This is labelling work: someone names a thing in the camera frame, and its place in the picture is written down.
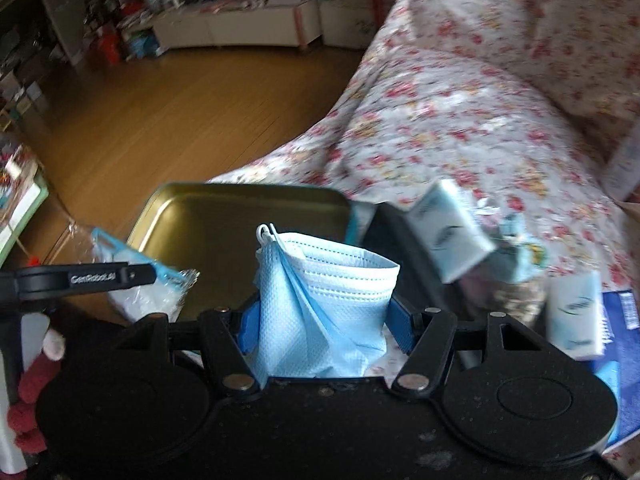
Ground white tissue packet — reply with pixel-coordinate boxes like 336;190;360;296
544;269;605;361
406;179;497;285

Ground teal metal tin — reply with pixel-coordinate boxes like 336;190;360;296
124;181;373;326

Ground grey patterned pouch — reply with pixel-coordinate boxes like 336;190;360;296
462;265;548;333

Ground black triangular box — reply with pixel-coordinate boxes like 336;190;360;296
360;202;481;376

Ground stack of books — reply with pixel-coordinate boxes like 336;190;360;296
0;141;52;267

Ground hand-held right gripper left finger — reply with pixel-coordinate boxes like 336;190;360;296
117;300;263;395

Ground dark shelf unit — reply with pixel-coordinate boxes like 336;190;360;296
0;0;93;128

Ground blue face mask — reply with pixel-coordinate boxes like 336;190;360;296
252;222;402;380

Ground light blue drawstring pouch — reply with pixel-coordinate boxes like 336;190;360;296
492;212;548;283

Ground white low cabinet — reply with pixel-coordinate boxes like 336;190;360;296
149;0;323;55

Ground blue tissue pack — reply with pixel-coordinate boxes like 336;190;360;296
590;287;640;456

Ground clear plastic bag of masks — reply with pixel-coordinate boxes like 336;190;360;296
67;222;202;325

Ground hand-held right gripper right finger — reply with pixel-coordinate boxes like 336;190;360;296
386;294;535;395

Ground floral cushion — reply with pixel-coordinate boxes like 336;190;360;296
517;0;640;148

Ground floral covered sofa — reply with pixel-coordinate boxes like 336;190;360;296
206;0;640;480

